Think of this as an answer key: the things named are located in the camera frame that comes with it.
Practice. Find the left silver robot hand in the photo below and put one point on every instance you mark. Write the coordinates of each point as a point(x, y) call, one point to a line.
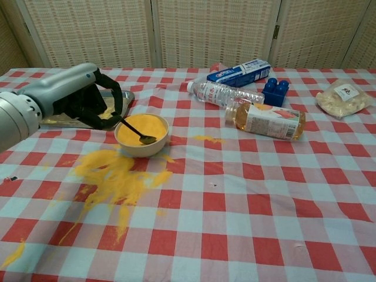
point(64, 85)

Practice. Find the black spoon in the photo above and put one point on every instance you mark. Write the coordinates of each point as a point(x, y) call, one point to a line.
point(147, 140)

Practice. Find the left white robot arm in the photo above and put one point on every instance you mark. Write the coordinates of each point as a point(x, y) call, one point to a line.
point(14, 120)

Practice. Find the metal tray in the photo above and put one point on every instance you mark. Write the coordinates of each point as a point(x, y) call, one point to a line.
point(64, 122)

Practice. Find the off-white bowl of yellow powder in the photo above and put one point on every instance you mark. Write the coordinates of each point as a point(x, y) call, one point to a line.
point(141, 149)

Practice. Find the spilled yellow powder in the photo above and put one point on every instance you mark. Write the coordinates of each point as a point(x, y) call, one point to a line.
point(111, 173)

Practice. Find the woven folding screen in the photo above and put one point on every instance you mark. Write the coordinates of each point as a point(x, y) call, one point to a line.
point(188, 29)

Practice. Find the clear water bottle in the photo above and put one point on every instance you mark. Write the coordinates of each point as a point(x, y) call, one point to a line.
point(223, 94)

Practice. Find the blue toothpaste box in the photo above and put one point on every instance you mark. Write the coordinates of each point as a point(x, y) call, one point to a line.
point(235, 77)

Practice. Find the amber juice bottle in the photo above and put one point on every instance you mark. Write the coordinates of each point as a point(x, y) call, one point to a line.
point(264, 122)

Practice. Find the red white checkered tablecloth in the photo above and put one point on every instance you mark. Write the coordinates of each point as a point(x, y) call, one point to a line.
point(235, 205)

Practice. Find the blue toy brick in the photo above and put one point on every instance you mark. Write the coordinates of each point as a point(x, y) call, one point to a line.
point(274, 96)

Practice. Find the clear bag of snacks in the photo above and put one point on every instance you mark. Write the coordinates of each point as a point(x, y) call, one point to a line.
point(340, 102)

